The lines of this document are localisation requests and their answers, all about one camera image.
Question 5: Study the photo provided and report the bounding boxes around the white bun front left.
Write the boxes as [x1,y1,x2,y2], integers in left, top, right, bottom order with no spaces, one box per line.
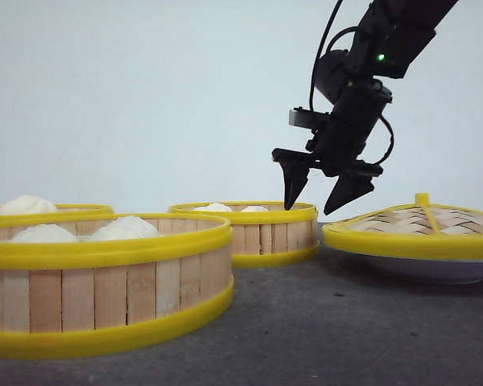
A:
[10,224,78,244]

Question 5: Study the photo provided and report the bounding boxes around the white bun front right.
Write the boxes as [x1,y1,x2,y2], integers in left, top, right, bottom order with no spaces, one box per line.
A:
[86,216,160,241]

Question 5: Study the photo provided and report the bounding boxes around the white bun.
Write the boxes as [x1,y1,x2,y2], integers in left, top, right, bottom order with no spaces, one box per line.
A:
[193,202,233,212]
[10,224,78,244]
[241,205,269,212]
[86,216,160,241]

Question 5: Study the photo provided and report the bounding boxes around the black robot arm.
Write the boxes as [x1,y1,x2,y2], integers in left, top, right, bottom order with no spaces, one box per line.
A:
[272,1,455,214]

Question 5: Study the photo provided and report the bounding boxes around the white shallow plate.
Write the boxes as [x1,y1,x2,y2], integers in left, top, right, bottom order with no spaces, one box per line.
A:
[350,253,483,286]

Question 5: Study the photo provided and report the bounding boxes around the woven bamboo steamer lid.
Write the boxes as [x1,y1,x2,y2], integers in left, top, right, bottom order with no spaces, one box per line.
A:
[322,193,483,262]

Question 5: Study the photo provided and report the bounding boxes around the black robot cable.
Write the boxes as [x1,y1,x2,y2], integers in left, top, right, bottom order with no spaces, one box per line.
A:
[308,0,396,166]

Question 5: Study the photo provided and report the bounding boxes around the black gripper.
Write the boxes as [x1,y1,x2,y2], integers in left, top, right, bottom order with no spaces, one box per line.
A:
[271,79,392,215]

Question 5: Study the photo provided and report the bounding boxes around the white bun middle right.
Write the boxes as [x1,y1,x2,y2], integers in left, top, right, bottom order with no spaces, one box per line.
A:
[241,205,269,212]

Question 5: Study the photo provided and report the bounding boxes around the bamboo steamer basket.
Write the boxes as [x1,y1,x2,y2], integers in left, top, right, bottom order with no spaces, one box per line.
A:
[169,201,320,269]
[0,203,115,219]
[0,213,233,359]

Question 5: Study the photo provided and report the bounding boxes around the white bun rear basket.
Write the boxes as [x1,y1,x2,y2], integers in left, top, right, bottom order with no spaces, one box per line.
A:
[0,195,58,216]

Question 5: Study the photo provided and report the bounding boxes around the white bun middle left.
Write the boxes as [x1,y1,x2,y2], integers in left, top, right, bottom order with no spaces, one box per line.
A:
[193,202,233,212]

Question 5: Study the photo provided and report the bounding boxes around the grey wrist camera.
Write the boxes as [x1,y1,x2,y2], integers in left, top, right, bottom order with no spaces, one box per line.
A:
[288,107,329,130]

